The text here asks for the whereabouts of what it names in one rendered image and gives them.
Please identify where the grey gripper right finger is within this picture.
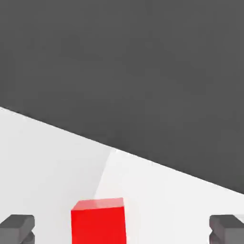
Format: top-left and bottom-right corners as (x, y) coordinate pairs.
(209, 214), (244, 244)

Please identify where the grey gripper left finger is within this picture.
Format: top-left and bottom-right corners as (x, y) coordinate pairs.
(0, 214), (36, 244)

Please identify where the small red cube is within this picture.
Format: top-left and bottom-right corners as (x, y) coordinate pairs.
(71, 197), (127, 244)

